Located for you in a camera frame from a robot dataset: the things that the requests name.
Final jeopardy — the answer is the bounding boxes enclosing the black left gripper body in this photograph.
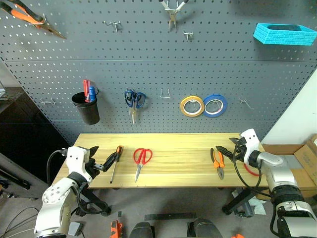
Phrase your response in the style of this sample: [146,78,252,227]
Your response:
[86,158,105,179]

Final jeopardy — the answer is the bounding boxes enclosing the orange black long nose pliers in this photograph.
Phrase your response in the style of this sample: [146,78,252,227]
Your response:
[0,0,67,40]

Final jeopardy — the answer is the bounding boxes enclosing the blue brick pattern box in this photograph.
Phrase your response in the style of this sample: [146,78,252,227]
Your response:
[253,23,317,47]

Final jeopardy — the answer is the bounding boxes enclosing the small cardboard box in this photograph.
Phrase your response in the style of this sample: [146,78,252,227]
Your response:
[306,133,317,160]

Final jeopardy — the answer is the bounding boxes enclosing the wooden table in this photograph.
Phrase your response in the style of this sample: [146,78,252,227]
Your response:
[58,133,273,189]

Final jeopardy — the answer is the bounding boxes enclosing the black flat strip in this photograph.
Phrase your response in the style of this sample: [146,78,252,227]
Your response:
[144,212,197,222]

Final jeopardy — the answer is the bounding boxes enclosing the red handled screwdriver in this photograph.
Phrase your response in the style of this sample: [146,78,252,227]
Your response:
[83,79,91,103]

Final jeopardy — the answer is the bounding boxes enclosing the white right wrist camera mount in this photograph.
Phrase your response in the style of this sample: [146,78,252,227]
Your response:
[239,128,263,166]

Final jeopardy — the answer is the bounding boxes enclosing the dark rounded shape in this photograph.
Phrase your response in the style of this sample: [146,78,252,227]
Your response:
[187,218,224,238]
[129,221,156,238]

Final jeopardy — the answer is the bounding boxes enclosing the open cardboard box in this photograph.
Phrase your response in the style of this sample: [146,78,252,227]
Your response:
[261,143,317,199]

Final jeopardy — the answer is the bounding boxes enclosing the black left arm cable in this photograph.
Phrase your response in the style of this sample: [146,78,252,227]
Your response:
[46,148,68,186]

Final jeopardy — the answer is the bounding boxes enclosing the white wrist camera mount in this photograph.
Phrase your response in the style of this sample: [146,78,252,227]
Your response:
[66,146,93,182]
[239,128,263,166]

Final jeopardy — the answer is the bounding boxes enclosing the yellow tape roll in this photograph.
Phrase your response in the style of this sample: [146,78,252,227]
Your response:
[180,95,206,117]

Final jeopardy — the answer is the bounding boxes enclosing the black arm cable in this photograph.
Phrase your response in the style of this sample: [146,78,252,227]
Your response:
[46,148,68,186]
[233,158,273,199]

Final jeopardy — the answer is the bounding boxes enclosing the grey metal pegboard wall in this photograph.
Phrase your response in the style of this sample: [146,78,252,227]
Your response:
[0,0,317,147]

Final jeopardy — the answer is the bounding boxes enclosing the dark cabinet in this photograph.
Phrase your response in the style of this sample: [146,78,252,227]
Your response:
[0,86,70,199]

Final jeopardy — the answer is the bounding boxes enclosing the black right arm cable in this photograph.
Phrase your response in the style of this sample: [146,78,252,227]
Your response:
[233,158,273,199]

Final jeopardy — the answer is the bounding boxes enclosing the red tape ring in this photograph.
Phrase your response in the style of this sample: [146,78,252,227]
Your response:
[243,163,261,178]

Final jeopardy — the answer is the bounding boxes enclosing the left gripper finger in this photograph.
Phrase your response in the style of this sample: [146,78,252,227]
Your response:
[102,152,119,173]
[88,145,100,162]

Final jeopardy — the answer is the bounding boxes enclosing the black plastic cup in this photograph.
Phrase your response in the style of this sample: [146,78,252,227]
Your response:
[71,92,101,125]

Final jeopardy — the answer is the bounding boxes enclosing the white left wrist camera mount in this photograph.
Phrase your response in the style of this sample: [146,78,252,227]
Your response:
[66,146,93,182]

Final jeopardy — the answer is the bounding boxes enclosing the red handled scissors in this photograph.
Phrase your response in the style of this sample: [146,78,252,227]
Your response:
[133,148,154,183]

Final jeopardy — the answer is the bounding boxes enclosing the black table leg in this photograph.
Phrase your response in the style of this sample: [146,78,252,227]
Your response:
[78,187,112,217]
[222,187,259,216]

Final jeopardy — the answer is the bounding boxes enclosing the blue tape roll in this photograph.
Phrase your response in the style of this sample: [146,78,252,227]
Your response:
[203,93,228,119]

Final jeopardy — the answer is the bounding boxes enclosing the black orange handled screwdriver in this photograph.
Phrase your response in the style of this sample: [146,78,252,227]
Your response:
[109,146,124,184]

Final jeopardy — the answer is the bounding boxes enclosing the silver pliers with white handles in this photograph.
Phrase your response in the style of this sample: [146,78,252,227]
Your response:
[159,0,190,31]

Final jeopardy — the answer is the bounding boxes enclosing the blue handled scissors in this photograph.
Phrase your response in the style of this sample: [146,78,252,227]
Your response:
[124,88,147,125]

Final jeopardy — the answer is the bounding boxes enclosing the orange black combination pliers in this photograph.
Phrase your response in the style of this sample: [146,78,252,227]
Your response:
[210,147,226,180]

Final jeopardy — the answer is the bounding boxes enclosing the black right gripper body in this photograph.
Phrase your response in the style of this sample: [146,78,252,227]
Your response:
[233,138,247,164]

